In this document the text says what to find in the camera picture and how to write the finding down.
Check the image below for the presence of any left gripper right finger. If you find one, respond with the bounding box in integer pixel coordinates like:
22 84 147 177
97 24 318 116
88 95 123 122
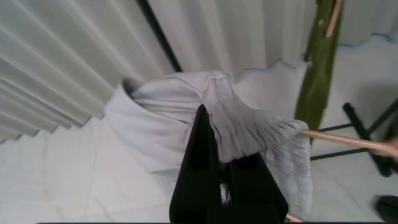
228 152 289 223

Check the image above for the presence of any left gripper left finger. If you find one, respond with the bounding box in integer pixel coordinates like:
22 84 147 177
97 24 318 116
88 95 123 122
169 103 223 223

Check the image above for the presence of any pink clothes hanger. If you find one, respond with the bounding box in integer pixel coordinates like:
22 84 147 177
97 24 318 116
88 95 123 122
324 0 343 39
285 129 398 223

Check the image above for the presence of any green long-sleeved shirt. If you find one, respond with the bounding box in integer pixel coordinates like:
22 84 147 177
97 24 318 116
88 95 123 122
293 0 345 132

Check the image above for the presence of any black clothes rack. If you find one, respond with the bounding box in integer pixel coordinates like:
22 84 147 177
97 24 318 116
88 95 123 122
135 0 398 179

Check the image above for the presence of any white curtain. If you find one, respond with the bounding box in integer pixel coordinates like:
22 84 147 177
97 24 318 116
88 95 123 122
0 0 398 144

